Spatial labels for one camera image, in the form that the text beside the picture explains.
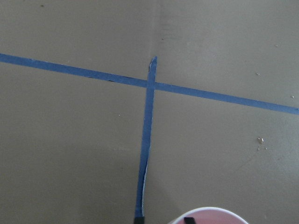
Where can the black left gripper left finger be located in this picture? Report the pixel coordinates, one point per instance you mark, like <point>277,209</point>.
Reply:
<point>139,220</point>

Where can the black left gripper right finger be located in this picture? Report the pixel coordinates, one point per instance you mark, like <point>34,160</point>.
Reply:
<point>189,220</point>

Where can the pink plastic cup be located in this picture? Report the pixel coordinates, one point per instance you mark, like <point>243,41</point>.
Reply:
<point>210,215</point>

